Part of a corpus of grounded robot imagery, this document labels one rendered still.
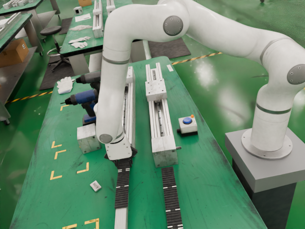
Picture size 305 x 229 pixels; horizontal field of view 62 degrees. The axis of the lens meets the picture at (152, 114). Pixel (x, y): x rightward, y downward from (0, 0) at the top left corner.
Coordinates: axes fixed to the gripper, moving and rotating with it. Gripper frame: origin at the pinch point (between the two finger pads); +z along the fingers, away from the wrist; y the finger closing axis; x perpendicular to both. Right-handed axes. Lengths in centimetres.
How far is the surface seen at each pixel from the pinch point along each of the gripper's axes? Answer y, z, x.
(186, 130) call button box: 30.3, -0.9, 13.7
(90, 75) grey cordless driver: -18, -19, 57
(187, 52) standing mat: 70, 79, 292
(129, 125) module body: 3.2, -5.6, 19.0
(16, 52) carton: -200, 40, 324
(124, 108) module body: -0.7, -2.9, 39.5
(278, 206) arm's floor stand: 64, 27, -15
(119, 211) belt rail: -0.8, -0.2, -24.3
